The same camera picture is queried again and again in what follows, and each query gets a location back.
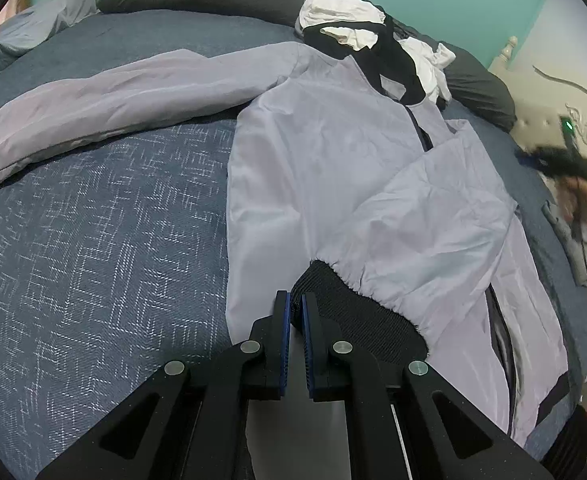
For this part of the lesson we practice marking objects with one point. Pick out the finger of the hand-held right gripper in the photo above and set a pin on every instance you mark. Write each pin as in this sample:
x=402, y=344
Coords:
x=529, y=156

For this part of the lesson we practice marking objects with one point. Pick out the blue woven bedspread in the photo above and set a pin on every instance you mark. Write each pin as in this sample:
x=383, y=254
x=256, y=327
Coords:
x=98, y=235

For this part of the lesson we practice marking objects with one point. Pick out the light grey crumpled cloth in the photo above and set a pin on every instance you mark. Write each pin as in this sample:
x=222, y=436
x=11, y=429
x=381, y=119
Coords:
x=28, y=30

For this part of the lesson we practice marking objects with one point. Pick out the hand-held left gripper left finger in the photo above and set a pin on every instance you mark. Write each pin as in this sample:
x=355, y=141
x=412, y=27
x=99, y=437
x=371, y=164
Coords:
x=284, y=340

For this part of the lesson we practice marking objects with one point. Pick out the cream padded headboard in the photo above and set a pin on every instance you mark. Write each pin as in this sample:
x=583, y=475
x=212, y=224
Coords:
x=563, y=60

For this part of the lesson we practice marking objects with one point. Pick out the white cream-collared shirt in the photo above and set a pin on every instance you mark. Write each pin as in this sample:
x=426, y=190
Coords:
x=333, y=5

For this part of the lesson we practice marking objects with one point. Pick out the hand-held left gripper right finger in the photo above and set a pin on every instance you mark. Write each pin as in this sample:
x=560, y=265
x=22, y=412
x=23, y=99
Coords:
x=307, y=345

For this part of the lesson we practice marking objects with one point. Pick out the light grey jacket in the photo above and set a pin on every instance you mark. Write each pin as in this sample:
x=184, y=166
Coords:
x=333, y=160

